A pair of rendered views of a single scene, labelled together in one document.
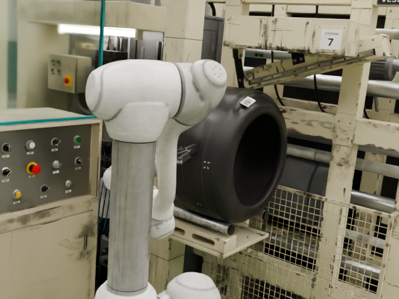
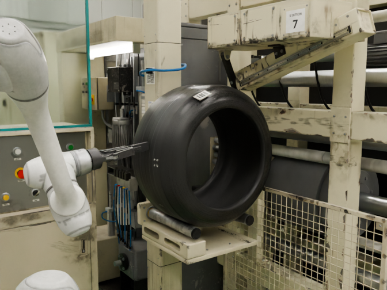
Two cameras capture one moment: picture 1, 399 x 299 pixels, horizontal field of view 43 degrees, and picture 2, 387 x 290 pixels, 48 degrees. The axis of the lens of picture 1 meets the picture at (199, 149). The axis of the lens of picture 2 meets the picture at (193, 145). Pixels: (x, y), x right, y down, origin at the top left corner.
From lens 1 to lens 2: 0.79 m
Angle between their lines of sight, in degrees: 18
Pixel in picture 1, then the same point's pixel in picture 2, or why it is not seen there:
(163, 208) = (62, 202)
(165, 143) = (31, 127)
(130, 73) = not seen: outside the picture
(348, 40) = (312, 18)
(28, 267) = (18, 266)
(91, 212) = not seen: hidden behind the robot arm
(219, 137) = (166, 132)
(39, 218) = (27, 220)
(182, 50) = (156, 54)
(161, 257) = (155, 263)
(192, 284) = (34, 282)
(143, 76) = not seen: outside the picture
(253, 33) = (230, 30)
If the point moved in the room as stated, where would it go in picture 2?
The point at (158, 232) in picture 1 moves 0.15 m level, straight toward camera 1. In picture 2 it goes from (67, 228) to (37, 246)
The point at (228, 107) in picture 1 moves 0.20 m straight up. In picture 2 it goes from (180, 102) to (180, 46)
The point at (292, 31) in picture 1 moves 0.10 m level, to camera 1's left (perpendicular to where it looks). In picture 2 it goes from (261, 21) to (236, 22)
